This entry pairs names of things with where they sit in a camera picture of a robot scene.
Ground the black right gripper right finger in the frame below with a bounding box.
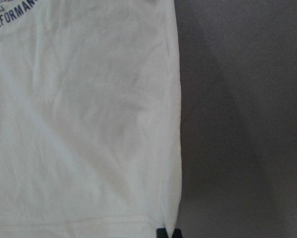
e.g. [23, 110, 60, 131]
[172, 229, 182, 238]

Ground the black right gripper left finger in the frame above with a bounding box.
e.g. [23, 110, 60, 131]
[156, 228, 167, 238]

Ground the beige long-sleeve printed shirt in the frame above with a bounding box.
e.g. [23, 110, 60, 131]
[0, 0, 182, 238]

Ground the brown table mat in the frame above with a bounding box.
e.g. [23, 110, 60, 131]
[175, 0, 297, 238]

